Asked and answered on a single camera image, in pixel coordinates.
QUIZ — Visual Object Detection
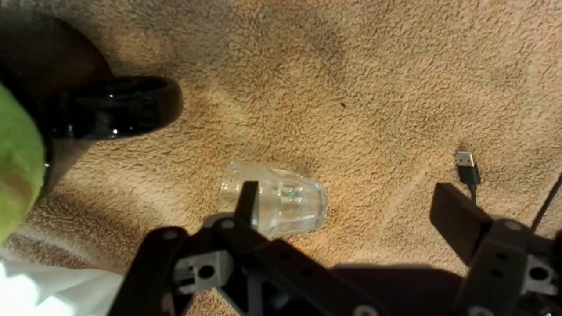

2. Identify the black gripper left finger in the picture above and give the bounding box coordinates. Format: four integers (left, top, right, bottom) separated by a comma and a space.
108, 181, 384, 316

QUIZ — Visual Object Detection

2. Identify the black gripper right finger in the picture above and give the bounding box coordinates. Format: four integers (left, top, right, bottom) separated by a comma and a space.
429, 181, 562, 316

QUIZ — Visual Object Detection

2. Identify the clear plastic cup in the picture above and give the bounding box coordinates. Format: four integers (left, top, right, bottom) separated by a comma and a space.
220, 160, 331, 239

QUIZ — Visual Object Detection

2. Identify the green tennis ball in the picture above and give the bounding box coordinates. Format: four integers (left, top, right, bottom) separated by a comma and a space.
0, 81, 50, 243

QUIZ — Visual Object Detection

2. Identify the white shell shaped plate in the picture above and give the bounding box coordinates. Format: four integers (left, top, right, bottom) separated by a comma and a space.
0, 260, 127, 316

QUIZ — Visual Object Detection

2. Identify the beige terry towel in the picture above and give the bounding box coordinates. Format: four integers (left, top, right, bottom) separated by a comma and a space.
0, 0, 562, 316

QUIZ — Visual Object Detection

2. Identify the black ceramic mug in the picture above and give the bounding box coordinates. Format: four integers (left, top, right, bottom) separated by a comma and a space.
0, 11, 185, 142

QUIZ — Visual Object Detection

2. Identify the thin black USB cable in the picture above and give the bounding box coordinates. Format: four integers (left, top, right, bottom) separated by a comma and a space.
456, 148, 562, 234

